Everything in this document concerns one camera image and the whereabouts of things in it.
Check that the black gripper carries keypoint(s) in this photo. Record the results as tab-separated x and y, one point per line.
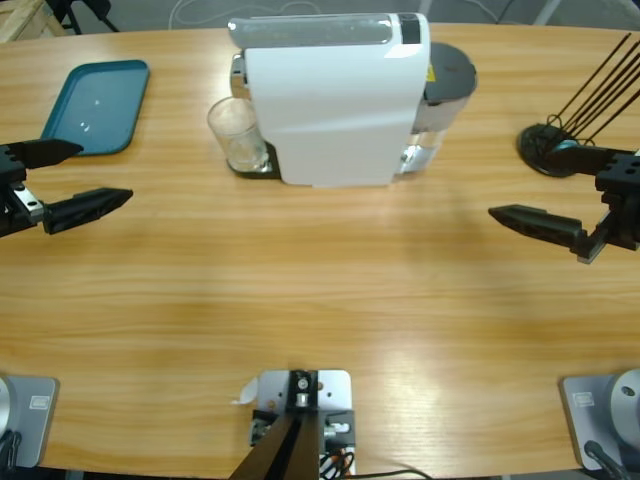
7	210
625	200

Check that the clear drinking glass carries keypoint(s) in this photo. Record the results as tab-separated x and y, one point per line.
235	130

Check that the white capsule coffee machine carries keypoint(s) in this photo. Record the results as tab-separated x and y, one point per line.
330	110

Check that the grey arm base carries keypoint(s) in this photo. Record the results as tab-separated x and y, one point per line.
580	425
35	425

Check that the blue coffee capsule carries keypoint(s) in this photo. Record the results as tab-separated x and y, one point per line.
567	145

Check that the black capsule stand with rods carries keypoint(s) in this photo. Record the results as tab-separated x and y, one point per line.
532	145

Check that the teal plastic tray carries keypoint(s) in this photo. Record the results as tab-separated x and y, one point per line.
100	100

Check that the clear water tank dark lid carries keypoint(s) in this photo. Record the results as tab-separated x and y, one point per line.
450	70

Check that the black stand legs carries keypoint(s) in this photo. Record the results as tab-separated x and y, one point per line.
82	4

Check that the metal drip tray grate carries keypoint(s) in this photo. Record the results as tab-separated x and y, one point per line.
270	165

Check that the white paper tag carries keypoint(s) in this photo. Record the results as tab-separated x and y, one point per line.
248	392

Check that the white frame leg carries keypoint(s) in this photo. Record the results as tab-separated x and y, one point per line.
548	11
425	6

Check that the white mount block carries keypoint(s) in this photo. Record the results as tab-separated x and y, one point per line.
335	395

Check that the dark camera post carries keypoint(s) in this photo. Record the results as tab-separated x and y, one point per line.
290	450

